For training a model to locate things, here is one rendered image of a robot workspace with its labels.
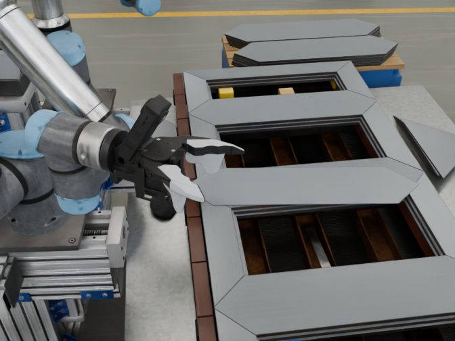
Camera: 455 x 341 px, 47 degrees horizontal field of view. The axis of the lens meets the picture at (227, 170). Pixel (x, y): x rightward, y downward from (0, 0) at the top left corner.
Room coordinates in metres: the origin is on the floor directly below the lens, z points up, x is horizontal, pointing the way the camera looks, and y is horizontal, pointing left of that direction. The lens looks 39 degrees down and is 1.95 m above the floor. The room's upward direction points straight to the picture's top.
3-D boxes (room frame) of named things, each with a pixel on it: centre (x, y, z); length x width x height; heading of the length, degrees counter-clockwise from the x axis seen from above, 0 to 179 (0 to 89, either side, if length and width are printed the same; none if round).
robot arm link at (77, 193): (0.74, 0.27, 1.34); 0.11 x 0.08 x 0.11; 157
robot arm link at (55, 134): (0.72, 0.28, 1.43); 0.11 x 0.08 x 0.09; 67
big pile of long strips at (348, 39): (2.34, -0.39, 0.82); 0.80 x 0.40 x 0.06; 97
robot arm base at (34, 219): (0.95, 0.46, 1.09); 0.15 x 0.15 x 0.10
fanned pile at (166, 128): (1.78, 0.27, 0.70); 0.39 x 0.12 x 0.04; 7
